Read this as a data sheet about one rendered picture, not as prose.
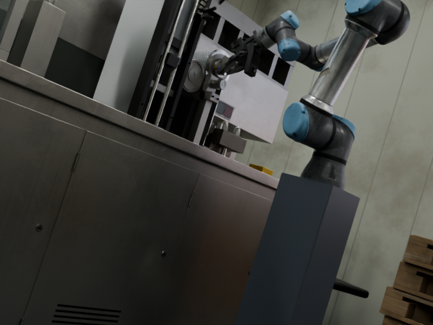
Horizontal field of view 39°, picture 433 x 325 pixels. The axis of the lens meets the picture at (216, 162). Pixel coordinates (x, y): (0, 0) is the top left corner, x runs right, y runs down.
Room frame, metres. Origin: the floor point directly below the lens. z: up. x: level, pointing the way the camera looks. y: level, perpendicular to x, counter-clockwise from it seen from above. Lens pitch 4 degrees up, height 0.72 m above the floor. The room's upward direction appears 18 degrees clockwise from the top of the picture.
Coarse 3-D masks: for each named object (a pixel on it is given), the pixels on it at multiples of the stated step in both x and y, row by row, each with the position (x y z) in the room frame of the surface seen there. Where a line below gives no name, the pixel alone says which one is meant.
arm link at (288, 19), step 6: (288, 12) 2.19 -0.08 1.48; (276, 18) 2.22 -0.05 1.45; (282, 18) 2.19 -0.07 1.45; (288, 18) 2.18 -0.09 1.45; (294, 18) 2.20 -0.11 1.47; (270, 24) 2.23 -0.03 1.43; (276, 24) 2.20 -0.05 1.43; (282, 24) 2.19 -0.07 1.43; (288, 24) 2.19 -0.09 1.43; (294, 24) 2.19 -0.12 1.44; (270, 30) 2.22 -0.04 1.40; (276, 30) 2.19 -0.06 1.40; (270, 36) 2.23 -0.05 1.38
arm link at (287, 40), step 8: (280, 32) 2.17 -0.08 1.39; (288, 32) 2.16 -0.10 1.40; (280, 40) 2.16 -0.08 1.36; (288, 40) 2.14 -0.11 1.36; (296, 40) 2.16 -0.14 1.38; (280, 48) 2.15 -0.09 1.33; (288, 48) 2.13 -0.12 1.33; (296, 48) 2.13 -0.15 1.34; (304, 48) 2.18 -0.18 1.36; (280, 56) 2.16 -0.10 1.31; (288, 56) 2.15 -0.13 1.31; (296, 56) 2.16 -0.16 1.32; (304, 56) 2.19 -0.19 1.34
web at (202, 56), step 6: (198, 54) 2.42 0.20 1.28; (204, 54) 2.40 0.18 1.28; (198, 60) 2.40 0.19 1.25; (204, 60) 2.38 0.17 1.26; (204, 66) 2.37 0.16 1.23; (156, 72) 2.37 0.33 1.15; (162, 72) 2.34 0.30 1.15; (168, 72) 2.32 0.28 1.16; (204, 72) 2.37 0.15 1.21; (162, 78) 2.35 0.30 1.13; (168, 78) 2.33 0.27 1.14; (162, 84) 2.39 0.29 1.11; (186, 90) 2.32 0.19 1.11
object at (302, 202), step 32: (288, 192) 2.00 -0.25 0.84; (320, 192) 1.93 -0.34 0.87; (288, 224) 1.98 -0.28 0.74; (320, 224) 1.91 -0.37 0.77; (256, 256) 2.03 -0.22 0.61; (288, 256) 1.96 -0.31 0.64; (320, 256) 1.95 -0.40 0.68; (256, 288) 2.01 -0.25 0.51; (288, 288) 1.93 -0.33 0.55; (320, 288) 2.00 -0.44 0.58; (256, 320) 1.98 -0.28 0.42; (288, 320) 1.91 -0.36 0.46; (320, 320) 2.04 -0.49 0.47
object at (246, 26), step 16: (224, 16) 2.83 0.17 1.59; (240, 16) 2.90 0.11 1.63; (208, 32) 2.85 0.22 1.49; (224, 32) 2.96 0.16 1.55; (240, 32) 2.93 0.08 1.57; (224, 48) 2.88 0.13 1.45; (272, 48) 3.12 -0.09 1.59; (272, 64) 3.16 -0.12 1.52; (288, 64) 3.27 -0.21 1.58; (272, 80) 3.18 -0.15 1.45; (288, 80) 3.28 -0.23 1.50
